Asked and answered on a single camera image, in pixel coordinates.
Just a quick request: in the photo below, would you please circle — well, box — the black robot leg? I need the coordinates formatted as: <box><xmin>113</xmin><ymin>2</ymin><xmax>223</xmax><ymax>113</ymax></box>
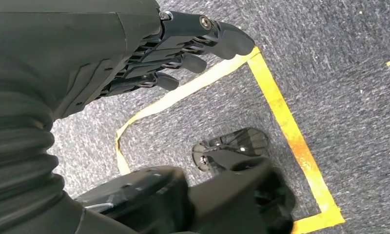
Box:
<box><xmin>75</xmin><ymin>157</ymin><xmax>296</xmax><ymax>234</ymax></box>

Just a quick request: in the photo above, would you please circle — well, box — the black robot foot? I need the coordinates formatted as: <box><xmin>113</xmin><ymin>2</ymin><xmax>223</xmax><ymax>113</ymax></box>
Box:
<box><xmin>192</xmin><ymin>127</ymin><xmax>269</xmax><ymax>174</ymax></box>

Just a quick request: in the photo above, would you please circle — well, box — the yellow floor tape square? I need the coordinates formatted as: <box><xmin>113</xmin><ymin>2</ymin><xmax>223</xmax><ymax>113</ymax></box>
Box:
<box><xmin>115</xmin><ymin>46</ymin><xmax>346</xmax><ymax>234</ymax></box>

